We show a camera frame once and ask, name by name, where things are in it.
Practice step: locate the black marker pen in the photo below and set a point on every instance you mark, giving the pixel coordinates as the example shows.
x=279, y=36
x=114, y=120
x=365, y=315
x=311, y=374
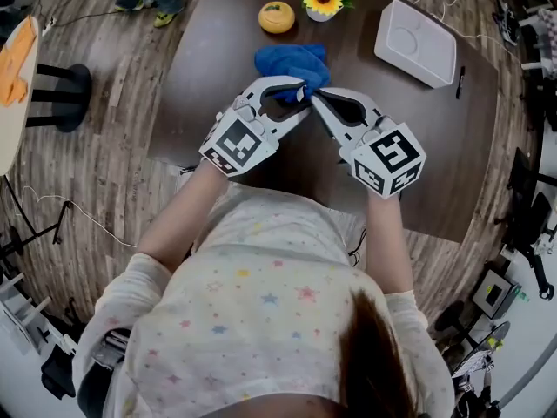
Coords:
x=460, y=83

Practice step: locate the grey box with black square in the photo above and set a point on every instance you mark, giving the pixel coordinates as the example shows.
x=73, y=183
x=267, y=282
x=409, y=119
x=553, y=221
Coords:
x=494, y=294

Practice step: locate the skateboard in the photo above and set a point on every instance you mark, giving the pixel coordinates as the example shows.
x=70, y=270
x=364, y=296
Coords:
x=485, y=355

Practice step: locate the white plastic box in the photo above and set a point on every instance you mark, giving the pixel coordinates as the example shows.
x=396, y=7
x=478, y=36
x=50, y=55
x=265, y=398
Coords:
x=413, y=44

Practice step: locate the white star-print shirt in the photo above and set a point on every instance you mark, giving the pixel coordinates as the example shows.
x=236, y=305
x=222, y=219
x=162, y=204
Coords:
x=261, y=316

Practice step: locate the white power strip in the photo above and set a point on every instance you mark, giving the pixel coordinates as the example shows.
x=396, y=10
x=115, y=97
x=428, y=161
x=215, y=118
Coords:
x=48, y=24

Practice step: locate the black metal stand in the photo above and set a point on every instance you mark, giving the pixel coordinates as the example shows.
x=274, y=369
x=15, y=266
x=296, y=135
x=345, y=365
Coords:
x=43, y=229

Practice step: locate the person's right forearm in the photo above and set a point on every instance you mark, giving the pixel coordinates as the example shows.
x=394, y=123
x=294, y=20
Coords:
x=389, y=251

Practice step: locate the orange fruit-shaped container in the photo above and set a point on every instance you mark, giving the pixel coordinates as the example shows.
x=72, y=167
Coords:
x=276, y=18

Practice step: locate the black round stool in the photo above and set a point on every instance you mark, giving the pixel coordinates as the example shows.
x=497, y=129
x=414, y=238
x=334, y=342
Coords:
x=452, y=320

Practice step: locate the person's left forearm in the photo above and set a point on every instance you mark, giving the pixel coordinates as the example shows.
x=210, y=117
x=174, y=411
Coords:
x=178, y=229

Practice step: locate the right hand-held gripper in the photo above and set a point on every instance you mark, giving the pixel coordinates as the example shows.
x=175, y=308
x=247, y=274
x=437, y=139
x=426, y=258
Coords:
x=389, y=155

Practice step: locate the black equipment frame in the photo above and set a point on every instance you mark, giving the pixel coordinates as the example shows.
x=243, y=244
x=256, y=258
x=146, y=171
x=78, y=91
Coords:
x=528, y=216

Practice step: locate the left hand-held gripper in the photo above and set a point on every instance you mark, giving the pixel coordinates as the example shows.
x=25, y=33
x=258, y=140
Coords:
x=237, y=139

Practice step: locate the orange cloth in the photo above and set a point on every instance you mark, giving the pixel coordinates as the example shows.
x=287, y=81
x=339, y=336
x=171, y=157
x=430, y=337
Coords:
x=15, y=68

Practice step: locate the white wooden rack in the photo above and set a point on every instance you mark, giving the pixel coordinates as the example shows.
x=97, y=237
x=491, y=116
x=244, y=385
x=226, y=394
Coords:
x=26, y=316

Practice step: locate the blue towel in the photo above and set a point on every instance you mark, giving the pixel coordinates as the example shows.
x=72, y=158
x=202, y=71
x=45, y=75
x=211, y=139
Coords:
x=287, y=61

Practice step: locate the round white side table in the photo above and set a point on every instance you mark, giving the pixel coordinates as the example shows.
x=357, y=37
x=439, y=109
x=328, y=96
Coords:
x=13, y=142

